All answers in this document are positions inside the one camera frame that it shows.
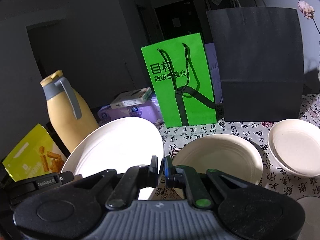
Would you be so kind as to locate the cream plate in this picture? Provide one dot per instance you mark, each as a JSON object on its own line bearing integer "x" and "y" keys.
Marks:
{"x": 226, "y": 153}
{"x": 295, "y": 146}
{"x": 119, "y": 145}

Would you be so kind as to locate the yellow thermos jug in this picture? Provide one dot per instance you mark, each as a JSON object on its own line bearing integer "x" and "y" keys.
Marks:
{"x": 68, "y": 112}

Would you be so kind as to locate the black paper bag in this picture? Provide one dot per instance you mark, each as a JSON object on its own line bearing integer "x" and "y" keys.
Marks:
{"x": 260, "y": 56}

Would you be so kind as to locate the purple tissue pack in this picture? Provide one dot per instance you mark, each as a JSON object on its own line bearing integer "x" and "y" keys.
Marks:
{"x": 150, "y": 111}

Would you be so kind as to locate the large white bowl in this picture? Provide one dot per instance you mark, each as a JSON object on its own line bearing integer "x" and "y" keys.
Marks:
{"x": 311, "y": 227}

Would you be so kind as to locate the yellow-green snack box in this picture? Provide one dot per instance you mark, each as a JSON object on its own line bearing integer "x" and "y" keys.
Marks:
{"x": 35, "y": 155}

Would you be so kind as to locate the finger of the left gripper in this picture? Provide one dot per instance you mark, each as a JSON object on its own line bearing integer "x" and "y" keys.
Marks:
{"x": 25, "y": 188}

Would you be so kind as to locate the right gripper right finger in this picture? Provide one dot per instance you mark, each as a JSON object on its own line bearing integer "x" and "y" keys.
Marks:
{"x": 172, "y": 177}

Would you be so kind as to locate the green paper bag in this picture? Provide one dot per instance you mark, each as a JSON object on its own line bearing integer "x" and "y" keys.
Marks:
{"x": 180, "y": 77}

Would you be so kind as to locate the dried pink flowers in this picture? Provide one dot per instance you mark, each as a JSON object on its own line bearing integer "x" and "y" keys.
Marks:
{"x": 308, "y": 12}

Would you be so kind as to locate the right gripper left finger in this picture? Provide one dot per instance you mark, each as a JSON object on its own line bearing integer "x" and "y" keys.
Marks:
{"x": 148, "y": 175}

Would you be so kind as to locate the small white box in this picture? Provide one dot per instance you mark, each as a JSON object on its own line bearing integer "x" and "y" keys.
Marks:
{"x": 131, "y": 98}

